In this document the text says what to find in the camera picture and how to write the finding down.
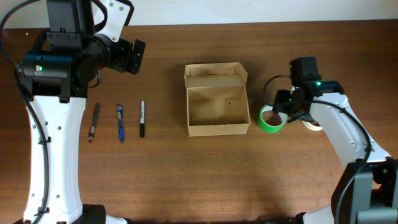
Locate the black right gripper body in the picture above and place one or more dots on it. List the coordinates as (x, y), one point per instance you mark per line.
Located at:
(281, 102)

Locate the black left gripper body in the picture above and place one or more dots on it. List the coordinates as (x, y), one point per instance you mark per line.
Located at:
(137, 56)

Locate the beige masking tape roll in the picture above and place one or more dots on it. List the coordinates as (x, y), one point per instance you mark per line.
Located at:
(311, 126)

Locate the green tape roll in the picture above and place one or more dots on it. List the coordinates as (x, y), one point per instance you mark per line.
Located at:
(268, 128)

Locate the black white marker pen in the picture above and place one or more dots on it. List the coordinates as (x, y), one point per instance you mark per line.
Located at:
(142, 119)

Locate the blue ballpoint pen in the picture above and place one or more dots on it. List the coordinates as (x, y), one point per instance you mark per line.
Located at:
(120, 122)

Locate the black gel pen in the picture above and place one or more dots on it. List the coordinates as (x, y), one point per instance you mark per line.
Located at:
(94, 122)

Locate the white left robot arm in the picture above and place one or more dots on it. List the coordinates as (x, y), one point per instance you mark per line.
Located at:
(53, 79)

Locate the brown cardboard box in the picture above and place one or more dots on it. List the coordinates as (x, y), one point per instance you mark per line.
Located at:
(217, 100)

